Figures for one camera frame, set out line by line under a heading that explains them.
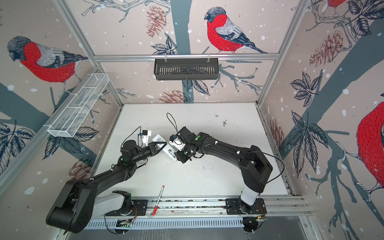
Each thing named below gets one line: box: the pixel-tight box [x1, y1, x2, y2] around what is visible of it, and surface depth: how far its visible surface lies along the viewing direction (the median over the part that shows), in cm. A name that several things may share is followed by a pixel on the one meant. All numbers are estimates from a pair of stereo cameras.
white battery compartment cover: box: [202, 166, 214, 171], surface depth 89 cm
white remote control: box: [152, 134, 178, 162], surface depth 82 cm
